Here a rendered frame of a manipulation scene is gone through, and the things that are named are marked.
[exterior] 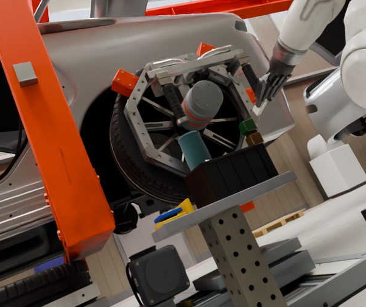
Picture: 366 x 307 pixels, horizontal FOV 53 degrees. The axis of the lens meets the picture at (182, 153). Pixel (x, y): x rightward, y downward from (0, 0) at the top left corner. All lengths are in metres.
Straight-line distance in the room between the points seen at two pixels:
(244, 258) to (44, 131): 0.77
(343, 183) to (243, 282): 6.53
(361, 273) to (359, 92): 0.92
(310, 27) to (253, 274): 0.66
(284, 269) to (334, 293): 0.22
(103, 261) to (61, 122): 4.91
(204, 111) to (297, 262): 0.69
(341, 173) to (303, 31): 6.52
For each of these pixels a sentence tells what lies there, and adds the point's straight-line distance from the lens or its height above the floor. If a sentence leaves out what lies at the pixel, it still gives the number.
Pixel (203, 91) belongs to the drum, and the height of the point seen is 0.87.
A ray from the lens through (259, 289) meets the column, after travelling 1.05.
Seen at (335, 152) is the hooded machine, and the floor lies 0.78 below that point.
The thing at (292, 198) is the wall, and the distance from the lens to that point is 7.69.
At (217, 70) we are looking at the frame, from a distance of 1.67.
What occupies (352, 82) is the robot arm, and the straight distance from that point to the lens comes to 0.64.
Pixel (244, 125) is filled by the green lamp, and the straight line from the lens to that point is 1.20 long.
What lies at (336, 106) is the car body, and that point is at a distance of 4.06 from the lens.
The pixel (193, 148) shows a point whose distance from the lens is 1.31.
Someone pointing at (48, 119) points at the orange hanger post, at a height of 0.95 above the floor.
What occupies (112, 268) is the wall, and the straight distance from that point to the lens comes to 6.13.
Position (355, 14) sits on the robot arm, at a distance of 0.67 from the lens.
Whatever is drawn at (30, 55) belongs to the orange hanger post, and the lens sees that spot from 1.47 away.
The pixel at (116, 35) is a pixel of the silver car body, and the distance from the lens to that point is 2.22.
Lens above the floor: 0.38
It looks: 13 degrees up
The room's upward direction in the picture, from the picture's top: 24 degrees counter-clockwise
